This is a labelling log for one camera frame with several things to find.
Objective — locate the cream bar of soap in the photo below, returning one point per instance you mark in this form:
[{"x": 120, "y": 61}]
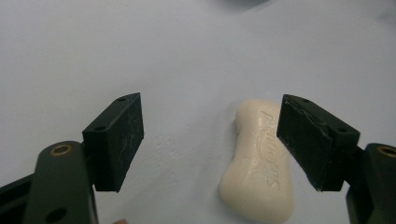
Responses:
[{"x": 258, "y": 174}]

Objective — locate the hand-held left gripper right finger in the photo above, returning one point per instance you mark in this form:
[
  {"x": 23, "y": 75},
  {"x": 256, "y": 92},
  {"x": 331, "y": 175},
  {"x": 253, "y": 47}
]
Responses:
[{"x": 314, "y": 146}]

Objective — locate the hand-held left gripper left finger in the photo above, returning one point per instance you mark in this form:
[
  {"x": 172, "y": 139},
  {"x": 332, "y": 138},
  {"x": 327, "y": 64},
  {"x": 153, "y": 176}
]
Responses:
[{"x": 113, "y": 146}]

